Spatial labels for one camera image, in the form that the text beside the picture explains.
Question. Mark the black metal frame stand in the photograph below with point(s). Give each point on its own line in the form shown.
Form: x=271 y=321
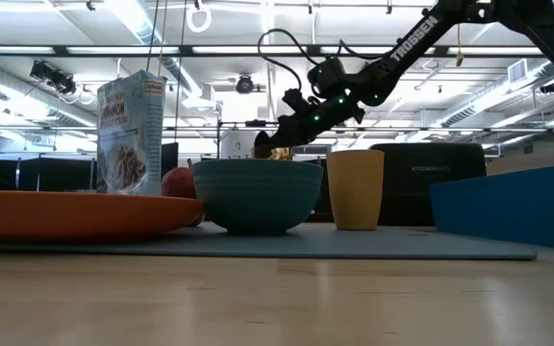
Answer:
x=218 y=141

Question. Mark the blue plastic bin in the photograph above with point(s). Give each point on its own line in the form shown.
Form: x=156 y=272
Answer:
x=512 y=206

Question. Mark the black kitchen appliance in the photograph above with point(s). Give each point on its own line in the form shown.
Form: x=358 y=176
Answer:
x=431 y=182

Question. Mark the black computer monitor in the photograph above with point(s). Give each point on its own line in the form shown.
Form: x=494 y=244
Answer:
x=169 y=158

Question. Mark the white ceiling air vent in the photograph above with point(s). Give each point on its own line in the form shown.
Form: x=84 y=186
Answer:
x=517 y=70

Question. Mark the yellow plastic cup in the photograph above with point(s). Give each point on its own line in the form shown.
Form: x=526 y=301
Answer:
x=355 y=190

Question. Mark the black office partition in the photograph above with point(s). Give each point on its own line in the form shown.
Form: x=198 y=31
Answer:
x=56 y=173

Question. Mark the round black ceiling camera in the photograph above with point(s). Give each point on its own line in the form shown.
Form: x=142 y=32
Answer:
x=244 y=84

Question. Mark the black ceiling camera cluster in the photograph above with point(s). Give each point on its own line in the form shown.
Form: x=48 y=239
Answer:
x=53 y=78

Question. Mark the teal ribbed bowl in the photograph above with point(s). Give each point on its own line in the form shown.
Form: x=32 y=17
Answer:
x=258 y=192

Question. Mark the black ceiling camera on duct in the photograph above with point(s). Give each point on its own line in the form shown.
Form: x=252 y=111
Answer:
x=551 y=87

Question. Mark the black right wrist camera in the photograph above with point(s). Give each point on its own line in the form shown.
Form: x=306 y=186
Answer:
x=295 y=100

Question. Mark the blue-grey placemat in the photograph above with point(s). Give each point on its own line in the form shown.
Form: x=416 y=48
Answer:
x=354 y=242

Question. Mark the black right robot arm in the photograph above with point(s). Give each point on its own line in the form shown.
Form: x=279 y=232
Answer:
x=411 y=43

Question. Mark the red apple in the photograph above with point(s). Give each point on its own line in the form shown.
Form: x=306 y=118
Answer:
x=179 y=182

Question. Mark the white tank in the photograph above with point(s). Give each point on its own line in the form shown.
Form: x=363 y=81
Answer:
x=236 y=144

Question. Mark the light blue cinnamon cereal box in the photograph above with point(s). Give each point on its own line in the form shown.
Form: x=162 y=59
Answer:
x=130 y=130

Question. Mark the orange plate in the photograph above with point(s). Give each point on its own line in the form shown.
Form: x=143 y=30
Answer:
x=75 y=211

